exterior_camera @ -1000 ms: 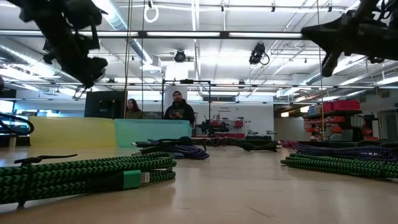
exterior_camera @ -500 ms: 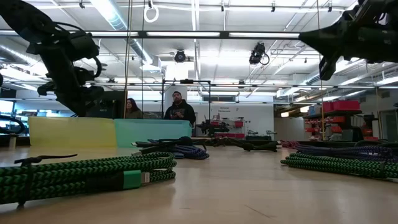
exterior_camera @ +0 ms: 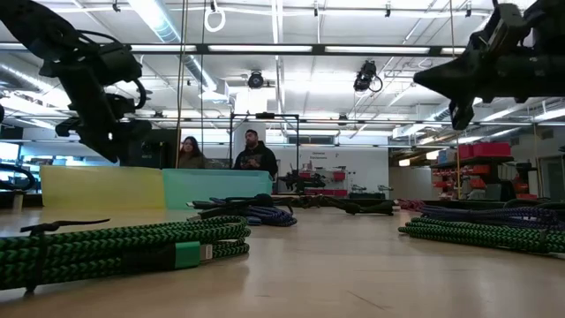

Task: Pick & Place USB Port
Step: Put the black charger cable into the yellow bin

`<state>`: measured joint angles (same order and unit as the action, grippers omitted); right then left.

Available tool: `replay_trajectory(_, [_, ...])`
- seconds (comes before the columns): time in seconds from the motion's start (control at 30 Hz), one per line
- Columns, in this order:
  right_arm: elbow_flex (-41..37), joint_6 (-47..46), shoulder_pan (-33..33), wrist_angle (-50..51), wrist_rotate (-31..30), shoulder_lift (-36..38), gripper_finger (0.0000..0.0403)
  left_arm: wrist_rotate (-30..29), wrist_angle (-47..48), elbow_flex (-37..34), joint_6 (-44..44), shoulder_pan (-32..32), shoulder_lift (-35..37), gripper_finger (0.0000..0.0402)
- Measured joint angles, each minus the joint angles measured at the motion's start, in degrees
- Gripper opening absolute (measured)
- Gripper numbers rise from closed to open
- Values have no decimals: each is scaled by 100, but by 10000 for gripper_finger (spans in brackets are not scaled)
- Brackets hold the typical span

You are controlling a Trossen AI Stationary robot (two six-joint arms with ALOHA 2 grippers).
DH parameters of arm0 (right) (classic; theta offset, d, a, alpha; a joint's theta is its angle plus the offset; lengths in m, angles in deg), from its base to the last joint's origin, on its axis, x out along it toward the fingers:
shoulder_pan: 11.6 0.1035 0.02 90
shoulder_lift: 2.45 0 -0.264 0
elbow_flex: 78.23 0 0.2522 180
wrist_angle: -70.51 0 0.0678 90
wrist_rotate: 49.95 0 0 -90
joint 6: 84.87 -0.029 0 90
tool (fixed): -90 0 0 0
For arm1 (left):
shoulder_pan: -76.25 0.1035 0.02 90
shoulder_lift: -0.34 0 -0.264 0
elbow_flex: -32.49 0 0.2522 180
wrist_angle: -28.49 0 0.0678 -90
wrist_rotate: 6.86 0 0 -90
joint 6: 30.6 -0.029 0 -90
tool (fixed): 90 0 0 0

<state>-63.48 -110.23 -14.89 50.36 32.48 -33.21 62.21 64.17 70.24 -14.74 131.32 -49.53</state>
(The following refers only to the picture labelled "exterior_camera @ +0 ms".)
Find silver ventilation duct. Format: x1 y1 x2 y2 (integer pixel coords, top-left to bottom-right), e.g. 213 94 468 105
127 0 220 92

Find black dome ceiling camera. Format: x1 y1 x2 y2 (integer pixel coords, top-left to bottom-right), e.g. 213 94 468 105
246 70 266 90

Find yellow translucent plastic bin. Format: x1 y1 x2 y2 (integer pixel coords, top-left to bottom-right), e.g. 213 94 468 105
39 165 167 211

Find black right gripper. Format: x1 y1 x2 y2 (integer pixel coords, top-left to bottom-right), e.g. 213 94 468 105
413 3 565 131

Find red braided USB cable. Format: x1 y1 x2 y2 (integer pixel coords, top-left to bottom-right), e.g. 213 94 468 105
395 198 426 212

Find black monitor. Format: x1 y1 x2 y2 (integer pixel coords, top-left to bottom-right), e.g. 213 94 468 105
117 128 181 169

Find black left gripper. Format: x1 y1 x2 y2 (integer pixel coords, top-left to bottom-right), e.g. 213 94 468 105
39 48 154 163

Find blue braided USB cable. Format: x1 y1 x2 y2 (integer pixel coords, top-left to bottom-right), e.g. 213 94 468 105
207 196 298 228

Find black metal frame stand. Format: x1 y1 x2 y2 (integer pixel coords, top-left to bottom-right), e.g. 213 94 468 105
228 112 301 195

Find white hanging ring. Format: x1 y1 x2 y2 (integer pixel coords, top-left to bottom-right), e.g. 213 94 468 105
203 6 227 34

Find dark storage shelf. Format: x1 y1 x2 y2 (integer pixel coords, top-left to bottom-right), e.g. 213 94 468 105
430 140 538 202

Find background robot station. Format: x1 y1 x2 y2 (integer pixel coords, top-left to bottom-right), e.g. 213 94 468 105
277 167 350 196

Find black aluminium rig frame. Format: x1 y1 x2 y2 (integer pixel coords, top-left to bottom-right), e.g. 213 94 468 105
0 190 565 220

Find black ceiling camera with cable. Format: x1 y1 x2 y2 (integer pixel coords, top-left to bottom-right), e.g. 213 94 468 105
352 60 384 94

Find dark hanging cord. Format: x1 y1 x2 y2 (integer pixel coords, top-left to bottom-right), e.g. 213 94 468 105
175 0 190 170

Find black velcro cable tie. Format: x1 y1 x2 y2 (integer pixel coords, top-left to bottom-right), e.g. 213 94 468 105
19 217 111 296

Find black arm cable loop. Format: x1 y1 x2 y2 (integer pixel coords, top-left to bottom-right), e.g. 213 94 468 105
0 162 37 192

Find teal translucent plastic bin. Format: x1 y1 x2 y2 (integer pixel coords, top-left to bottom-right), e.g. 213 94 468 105
162 168 274 210

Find large red storage bin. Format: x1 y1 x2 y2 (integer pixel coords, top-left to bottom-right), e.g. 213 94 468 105
458 141 512 159

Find person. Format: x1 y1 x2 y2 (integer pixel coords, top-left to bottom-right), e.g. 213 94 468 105
232 128 280 178
177 135 207 170

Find black USB cable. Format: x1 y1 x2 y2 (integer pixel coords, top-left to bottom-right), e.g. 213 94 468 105
187 193 296 221
272 193 397 217

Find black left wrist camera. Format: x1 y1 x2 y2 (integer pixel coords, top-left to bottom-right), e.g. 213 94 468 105
97 42 143 86

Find green braided USB cable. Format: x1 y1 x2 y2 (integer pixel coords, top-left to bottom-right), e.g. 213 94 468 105
396 215 565 256
0 215 252 292

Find purple braided USB cable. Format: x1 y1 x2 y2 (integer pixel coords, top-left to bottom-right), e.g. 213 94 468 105
417 203 565 231

